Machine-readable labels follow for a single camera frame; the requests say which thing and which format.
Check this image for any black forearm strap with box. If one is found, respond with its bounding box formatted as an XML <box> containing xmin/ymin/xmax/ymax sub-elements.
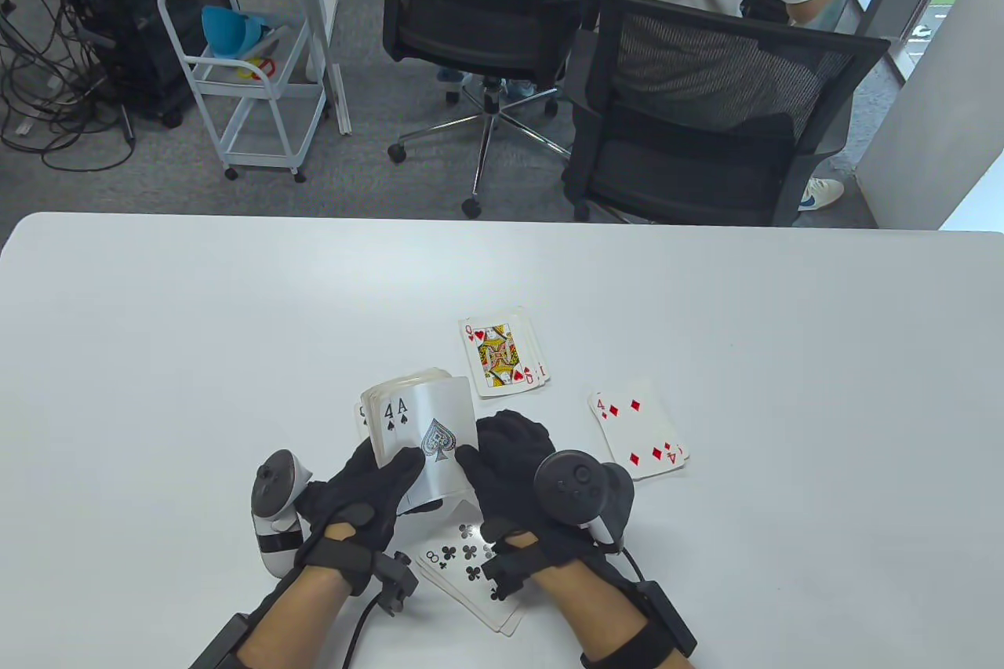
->
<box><xmin>188</xmin><ymin>613</ymin><xmax>252</xmax><ymax>669</ymax></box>
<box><xmin>580</xmin><ymin>581</ymin><xmax>697</xmax><ymax>669</ymax></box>

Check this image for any black mesh office chair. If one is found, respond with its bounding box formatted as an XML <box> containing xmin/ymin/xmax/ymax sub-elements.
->
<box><xmin>561</xmin><ymin>0</ymin><xmax>893</xmax><ymax>227</ymax></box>
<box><xmin>373</xmin><ymin>0</ymin><xmax>609</xmax><ymax>219</ymax></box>

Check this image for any deck of playing cards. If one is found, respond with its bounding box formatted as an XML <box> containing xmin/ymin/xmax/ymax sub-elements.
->
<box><xmin>355</xmin><ymin>367</ymin><xmax>471</xmax><ymax>513</ymax></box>

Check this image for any tangle of black floor cables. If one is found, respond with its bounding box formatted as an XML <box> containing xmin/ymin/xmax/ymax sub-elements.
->
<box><xmin>0</xmin><ymin>0</ymin><xmax>138</xmax><ymax>172</ymax></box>

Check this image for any four of diamonds playing card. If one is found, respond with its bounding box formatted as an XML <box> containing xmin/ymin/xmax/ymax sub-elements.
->
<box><xmin>588</xmin><ymin>380</ymin><xmax>689</xmax><ymax>482</ymax></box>

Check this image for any person's left forearm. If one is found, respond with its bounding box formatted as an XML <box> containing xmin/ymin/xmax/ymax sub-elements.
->
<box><xmin>238</xmin><ymin>567</ymin><xmax>350</xmax><ymax>669</ymax></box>

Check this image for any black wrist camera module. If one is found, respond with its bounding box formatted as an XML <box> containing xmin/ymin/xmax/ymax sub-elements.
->
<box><xmin>480</xmin><ymin>536</ymin><xmax>542</xmax><ymax>601</ymax></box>
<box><xmin>373</xmin><ymin>551</ymin><xmax>420</xmax><ymax>616</ymax></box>

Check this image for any black computer tower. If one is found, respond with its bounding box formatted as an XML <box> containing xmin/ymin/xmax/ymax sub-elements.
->
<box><xmin>41</xmin><ymin>0</ymin><xmax>213</xmax><ymax>129</ymax></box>

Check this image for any person's right hand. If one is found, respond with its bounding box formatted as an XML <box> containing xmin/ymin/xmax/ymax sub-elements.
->
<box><xmin>455</xmin><ymin>410</ymin><xmax>628</xmax><ymax>569</ymax></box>

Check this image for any ace of spades playing card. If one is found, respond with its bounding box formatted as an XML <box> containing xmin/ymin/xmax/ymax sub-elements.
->
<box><xmin>396</xmin><ymin>377</ymin><xmax>481</xmax><ymax>507</ymax></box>

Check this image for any eight of clubs playing card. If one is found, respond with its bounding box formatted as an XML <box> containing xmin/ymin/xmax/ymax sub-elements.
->
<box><xmin>414</xmin><ymin>520</ymin><xmax>526</xmax><ymax>637</ymax></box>

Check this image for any grey white VR controller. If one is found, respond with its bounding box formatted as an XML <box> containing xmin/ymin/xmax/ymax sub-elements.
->
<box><xmin>251</xmin><ymin>449</ymin><xmax>315</xmax><ymax>577</ymax></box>
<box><xmin>533</xmin><ymin>451</ymin><xmax>635</xmax><ymax>548</ymax></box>

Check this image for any blue plastic funnel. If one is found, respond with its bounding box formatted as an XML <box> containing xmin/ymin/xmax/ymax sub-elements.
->
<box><xmin>201</xmin><ymin>5</ymin><xmax>271</xmax><ymax>60</ymax></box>

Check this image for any queen of hearts playing card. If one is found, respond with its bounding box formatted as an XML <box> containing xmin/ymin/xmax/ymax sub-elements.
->
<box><xmin>459</xmin><ymin>307</ymin><xmax>550</xmax><ymax>398</ymax></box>

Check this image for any person's left hand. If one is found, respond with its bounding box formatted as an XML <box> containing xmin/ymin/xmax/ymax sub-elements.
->
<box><xmin>296</xmin><ymin>438</ymin><xmax>436</xmax><ymax>595</ymax></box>

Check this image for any person's right forearm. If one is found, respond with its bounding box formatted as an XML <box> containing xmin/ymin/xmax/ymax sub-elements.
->
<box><xmin>529</xmin><ymin>559</ymin><xmax>695</xmax><ymax>669</ymax></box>

